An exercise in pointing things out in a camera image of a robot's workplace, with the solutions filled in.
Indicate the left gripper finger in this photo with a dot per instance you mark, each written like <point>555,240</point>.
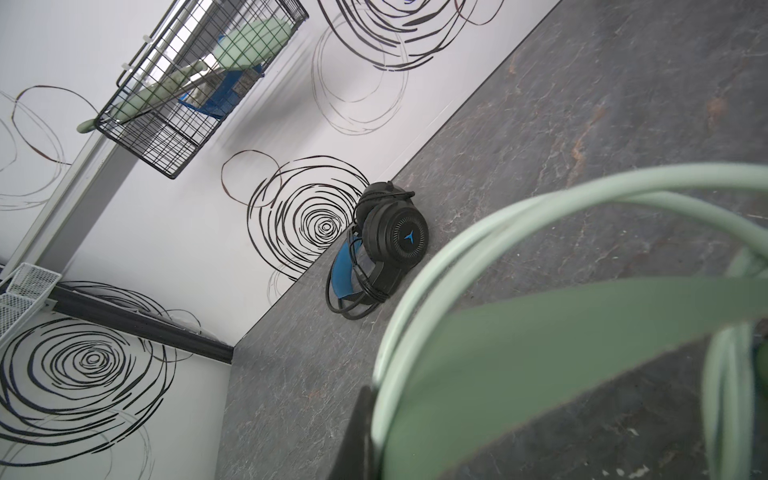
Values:
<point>355,458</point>

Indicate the mint green headphones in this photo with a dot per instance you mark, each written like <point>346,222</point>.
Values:
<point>447,383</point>

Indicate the black gaming headphones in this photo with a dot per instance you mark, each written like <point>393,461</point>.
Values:
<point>389,236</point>

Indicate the blue tool in basket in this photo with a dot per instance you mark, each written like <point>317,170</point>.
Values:
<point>232,69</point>

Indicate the green brush in basket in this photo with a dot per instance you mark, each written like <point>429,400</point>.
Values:
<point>274,30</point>

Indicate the white mesh wall shelf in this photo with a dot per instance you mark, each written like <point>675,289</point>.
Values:
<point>25,294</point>

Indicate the black wire wall basket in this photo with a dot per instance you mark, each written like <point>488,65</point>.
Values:
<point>169,137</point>

